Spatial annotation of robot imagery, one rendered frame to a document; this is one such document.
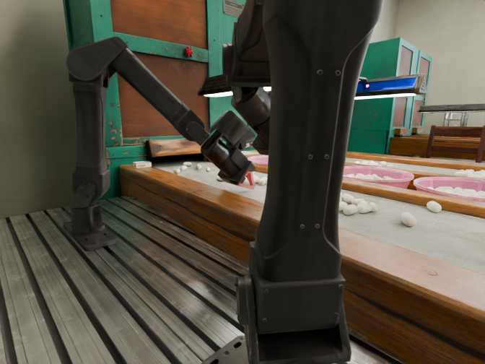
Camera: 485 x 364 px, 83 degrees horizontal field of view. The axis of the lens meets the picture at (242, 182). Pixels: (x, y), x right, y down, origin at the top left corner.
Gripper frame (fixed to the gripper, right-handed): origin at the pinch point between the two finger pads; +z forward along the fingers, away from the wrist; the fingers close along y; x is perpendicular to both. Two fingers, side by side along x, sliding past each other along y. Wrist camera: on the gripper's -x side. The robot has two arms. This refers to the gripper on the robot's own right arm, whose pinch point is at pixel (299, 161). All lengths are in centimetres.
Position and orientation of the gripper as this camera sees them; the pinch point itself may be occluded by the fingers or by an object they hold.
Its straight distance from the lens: 57.9
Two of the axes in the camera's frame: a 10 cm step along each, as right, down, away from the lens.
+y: -6.3, -1.7, 7.5
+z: 5.9, 5.2, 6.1
